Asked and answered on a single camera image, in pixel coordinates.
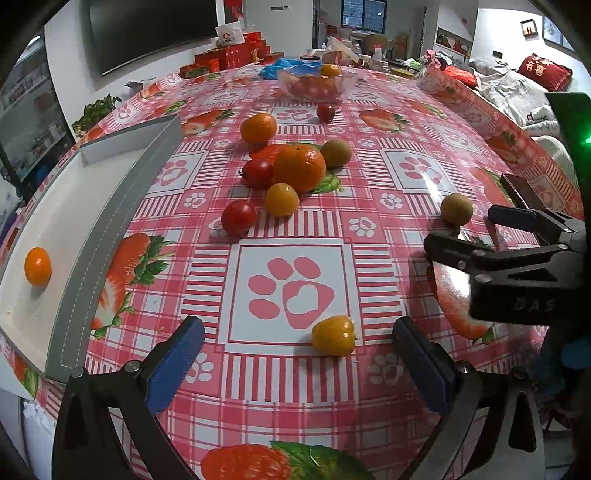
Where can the large orange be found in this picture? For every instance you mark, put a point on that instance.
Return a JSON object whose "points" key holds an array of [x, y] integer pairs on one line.
{"points": [[300, 167]]}

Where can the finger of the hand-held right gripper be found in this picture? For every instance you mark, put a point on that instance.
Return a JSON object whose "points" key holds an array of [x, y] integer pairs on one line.
{"points": [[512, 217], [461, 254]]}

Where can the stack of red gift boxes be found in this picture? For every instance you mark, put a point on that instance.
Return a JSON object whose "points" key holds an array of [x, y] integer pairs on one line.
{"points": [[235, 53]]}

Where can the kiwi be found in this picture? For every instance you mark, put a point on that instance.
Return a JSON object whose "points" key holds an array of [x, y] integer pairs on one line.
{"points": [[335, 153], [456, 209]]}

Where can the small red tomato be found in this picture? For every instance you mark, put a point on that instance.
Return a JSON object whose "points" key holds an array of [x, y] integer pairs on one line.
{"points": [[325, 112]]}

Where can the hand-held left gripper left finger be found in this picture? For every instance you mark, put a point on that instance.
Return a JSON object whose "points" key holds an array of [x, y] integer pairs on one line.
{"points": [[178, 360]]}

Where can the white tissue box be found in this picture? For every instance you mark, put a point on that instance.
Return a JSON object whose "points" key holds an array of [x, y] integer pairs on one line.
{"points": [[228, 34]]}

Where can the office chair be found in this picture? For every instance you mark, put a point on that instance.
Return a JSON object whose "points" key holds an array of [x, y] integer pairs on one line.
{"points": [[375, 42]]}

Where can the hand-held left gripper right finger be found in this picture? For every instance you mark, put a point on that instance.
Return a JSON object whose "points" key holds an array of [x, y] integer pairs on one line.
{"points": [[418, 360]]}

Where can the glass bowl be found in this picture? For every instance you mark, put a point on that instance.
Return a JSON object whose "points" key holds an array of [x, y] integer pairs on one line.
{"points": [[286, 81]]}

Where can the pink strawberry-print tablecloth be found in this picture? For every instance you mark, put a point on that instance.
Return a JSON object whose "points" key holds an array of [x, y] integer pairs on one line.
{"points": [[415, 138]]}

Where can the framed wall picture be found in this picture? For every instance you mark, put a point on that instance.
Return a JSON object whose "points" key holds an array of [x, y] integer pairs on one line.
{"points": [[552, 31], [528, 27]]}

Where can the yellow round tomato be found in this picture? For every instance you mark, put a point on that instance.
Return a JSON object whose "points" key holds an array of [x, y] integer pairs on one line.
{"points": [[281, 199]]}

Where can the yellow lumpy tomato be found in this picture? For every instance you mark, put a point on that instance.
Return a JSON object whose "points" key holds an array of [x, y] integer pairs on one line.
{"points": [[333, 335]]}

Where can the dark window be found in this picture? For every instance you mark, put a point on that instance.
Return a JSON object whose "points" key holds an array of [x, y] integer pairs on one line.
{"points": [[364, 16]]}

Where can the glass display cabinet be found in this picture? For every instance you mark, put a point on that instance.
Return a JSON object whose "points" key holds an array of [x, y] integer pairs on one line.
{"points": [[32, 110]]}

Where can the grey tray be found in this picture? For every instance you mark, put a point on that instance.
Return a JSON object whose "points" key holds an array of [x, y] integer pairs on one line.
{"points": [[115, 207]]}

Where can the blue plastic bag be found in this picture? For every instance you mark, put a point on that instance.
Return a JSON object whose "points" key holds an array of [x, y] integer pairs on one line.
{"points": [[286, 67]]}

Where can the small orange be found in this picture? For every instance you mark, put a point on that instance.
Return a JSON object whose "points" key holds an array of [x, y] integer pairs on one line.
{"points": [[258, 128], [38, 272], [330, 70]]}

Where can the black television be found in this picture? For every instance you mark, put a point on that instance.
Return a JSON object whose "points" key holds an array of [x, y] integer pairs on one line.
{"points": [[152, 27]]}

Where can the green leafy plant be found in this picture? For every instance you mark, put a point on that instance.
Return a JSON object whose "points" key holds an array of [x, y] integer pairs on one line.
{"points": [[94, 113]]}

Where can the grey blanket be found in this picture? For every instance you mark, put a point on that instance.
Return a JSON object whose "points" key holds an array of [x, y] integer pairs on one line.
{"points": [[512, 94]]}

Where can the red pillow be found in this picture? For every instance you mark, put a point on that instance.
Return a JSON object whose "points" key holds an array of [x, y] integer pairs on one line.
{"points": [[545, 70]]}

